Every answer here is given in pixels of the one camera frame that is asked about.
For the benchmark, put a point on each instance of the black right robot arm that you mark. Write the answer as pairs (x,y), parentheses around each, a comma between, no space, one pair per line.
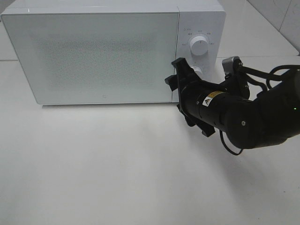
(252,108)

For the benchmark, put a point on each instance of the white microwave knob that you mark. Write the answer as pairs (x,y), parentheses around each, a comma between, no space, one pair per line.
(198,44)
(198,71)

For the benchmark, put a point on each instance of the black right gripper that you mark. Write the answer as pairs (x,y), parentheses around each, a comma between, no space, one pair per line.
(192,92)

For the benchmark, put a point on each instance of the white microwave door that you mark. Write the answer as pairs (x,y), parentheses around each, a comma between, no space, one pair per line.
(95,58)

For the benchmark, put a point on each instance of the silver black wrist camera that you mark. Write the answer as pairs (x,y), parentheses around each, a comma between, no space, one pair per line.
(235,81)

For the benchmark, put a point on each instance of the white microwave oven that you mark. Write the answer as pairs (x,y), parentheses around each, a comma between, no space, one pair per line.
(205,17)

